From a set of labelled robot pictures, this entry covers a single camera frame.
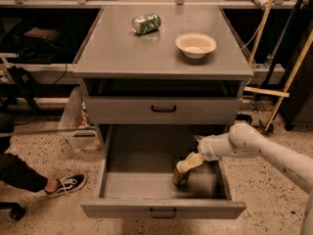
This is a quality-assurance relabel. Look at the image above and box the black middle drawer handle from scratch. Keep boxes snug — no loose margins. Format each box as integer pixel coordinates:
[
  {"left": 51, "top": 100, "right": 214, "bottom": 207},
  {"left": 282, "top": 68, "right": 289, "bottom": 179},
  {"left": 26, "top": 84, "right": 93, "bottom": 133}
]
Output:
[{"left": 150, "top": 209, "right": 177, "bottom": 219}]

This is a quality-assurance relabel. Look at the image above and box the green soda can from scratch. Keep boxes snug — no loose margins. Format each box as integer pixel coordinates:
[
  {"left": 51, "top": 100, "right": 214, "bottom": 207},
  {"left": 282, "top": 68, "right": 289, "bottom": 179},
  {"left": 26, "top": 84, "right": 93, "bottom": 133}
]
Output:
[{"left": 131, "top": 14, "right": 161, "bottom": 35}]

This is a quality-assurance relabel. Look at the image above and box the closed grey top drawer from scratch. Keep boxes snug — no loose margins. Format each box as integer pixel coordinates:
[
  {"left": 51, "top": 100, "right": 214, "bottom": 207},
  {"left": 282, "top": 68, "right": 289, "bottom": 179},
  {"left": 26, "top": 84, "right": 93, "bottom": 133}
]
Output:
[{"left": 84, "top": 97, "right": 243, "bottom": 124}]

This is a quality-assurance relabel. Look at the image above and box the open grey middle drawer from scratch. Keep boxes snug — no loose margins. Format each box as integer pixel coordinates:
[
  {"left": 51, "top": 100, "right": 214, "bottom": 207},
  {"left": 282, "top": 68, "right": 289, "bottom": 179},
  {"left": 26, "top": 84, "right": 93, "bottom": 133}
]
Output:
[{"left": 81, "top": 124, "right": 246, "bottom": 219}]

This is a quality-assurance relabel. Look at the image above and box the beige paper bowl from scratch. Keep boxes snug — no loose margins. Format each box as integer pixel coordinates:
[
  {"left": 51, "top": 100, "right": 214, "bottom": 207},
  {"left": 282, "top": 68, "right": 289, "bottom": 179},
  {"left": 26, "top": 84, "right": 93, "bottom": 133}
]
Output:
[{"left": 175, "top": 32, "right": 217, "bottom": 59}]

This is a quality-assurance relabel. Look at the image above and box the wooden stick frame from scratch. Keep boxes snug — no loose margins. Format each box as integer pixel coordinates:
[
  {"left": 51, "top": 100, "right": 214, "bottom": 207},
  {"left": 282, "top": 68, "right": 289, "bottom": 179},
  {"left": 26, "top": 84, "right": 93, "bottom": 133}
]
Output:
[{"left": 243, "top": 0, "right": 313, "bottom": 133}]

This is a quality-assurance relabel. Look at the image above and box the orange soda can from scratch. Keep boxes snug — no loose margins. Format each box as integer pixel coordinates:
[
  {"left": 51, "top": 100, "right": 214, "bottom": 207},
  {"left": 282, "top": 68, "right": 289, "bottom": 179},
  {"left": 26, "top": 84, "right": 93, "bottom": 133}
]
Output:
[{"left": 172, "top": 167, "right": 190, "bottom": 187}]

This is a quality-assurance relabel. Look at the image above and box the black drawer handle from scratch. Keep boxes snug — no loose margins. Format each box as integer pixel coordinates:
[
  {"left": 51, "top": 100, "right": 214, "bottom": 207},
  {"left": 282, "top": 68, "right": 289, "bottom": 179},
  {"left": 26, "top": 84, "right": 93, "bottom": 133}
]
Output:
[
  {"left": 151, "top": 105, "right": 177, "bottom": 114},
  {"left": 150, "top": 209, "right": 177, "bottom": 219}
]

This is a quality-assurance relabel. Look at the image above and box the person's leg in black trousers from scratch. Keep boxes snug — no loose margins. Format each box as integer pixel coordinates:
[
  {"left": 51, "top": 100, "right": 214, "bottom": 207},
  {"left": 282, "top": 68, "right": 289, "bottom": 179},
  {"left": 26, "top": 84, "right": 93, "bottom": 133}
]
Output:
[{"left": 0, "top": 113, "right": 59, "bottom": 193}]

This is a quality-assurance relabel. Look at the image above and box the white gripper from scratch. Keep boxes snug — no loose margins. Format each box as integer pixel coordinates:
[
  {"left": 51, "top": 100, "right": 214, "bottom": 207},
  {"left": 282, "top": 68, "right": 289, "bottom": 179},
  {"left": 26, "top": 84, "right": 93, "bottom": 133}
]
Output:
[{"left": 176, "top": 133, "right": 235, "bottom": 173}]

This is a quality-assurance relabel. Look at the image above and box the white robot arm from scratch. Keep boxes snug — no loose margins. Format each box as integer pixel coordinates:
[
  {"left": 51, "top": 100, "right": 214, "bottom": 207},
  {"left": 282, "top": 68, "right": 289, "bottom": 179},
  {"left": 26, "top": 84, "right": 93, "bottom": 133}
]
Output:
[{"left": 172, "top": 122, "right": 313, "bottom": 235}]

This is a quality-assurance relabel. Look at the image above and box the black chair caster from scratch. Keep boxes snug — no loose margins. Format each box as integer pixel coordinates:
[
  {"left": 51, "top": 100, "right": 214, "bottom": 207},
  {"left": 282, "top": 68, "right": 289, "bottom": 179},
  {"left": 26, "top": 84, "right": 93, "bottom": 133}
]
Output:
[{"left": 0, "top": 202, "right": 26, "bottom": 221}]

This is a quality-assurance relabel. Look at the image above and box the black and white sneaker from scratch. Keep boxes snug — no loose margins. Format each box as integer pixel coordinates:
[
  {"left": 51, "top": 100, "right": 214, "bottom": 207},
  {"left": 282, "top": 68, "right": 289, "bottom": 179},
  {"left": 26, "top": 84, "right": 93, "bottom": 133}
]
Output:
[{"left": 44, "top": 174, "right": 87, "bottom": 197}]

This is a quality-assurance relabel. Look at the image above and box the black top drawer handle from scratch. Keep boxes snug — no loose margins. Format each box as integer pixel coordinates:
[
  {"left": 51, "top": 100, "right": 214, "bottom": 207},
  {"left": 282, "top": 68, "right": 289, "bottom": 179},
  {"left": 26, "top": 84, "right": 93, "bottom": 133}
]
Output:
[{"left": 151, "top": 105, "right": 177, "bottom": 114}]

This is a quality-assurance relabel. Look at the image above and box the brown box on shelf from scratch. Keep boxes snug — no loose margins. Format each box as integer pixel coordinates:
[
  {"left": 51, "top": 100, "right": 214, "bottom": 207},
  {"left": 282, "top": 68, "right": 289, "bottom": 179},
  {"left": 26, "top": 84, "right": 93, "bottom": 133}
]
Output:
[{"left": 24, "top": 27, "right": 61, "bottom": 42}]

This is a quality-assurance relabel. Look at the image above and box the grey drawer cabinet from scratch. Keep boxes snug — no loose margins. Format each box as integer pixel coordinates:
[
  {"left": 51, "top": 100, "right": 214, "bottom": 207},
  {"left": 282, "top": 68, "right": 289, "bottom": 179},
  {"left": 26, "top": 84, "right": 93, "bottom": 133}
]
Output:
[{"left": 71, "top": 4, "right": 254, "bottom": 151}]

